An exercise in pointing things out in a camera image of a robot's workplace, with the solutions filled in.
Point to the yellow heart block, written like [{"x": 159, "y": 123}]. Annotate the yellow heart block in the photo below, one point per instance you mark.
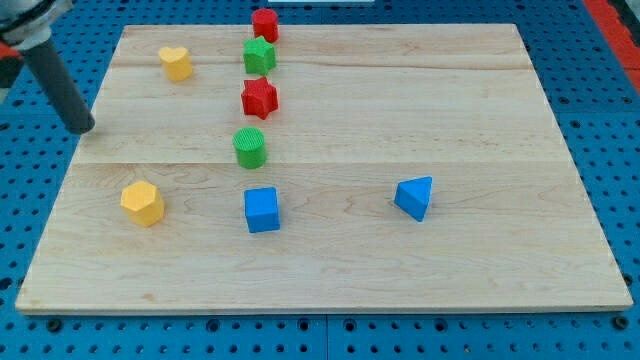
[{"x": 176, "y": 63}]

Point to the blue cube block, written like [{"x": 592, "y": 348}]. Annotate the blue cube block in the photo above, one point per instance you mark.
[{"x": 261, "y": 209}]

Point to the yellow hexagon block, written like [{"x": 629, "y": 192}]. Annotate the yellow hexagon block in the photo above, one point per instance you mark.
[{"x": 143, "y": 203}]

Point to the red star block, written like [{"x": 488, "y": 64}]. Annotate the red star block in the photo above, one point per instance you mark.
[{"x": 259, "y": 97}]

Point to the green cylinder block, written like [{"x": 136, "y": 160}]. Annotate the green cylinder block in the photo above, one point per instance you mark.
[{"x": 250, "y": 148}]

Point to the blue triangular prism block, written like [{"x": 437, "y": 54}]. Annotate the blue triangular prism block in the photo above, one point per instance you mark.
[{"x": 413, "y": 197}]

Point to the wooden board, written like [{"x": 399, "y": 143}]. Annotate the wooden board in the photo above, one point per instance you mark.
[{"x": 509, "y": 228}]

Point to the green star block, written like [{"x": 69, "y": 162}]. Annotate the green star block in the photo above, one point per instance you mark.
[{"x": 259, "y": 56}]

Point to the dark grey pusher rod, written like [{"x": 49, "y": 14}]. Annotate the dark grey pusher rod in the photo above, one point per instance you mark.
[{"x": 51, "y": 73}]

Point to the red cylinder block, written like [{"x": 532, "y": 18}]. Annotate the red cylinder block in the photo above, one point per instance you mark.
[{"x": 265, "y": 23}]

